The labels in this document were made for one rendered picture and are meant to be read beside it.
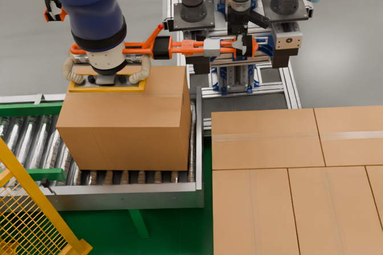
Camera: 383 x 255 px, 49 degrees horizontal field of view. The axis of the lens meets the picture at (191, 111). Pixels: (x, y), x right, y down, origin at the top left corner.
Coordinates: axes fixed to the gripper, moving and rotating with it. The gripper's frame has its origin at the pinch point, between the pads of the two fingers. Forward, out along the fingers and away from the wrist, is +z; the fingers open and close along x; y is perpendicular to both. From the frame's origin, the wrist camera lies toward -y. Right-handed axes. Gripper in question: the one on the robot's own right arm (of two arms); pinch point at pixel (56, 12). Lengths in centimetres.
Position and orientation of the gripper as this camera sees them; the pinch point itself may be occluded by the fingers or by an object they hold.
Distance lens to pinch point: 219.2
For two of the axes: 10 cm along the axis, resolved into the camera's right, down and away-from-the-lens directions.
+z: 0.8, 6.2, 7.8
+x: 0.6, -7.8, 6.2
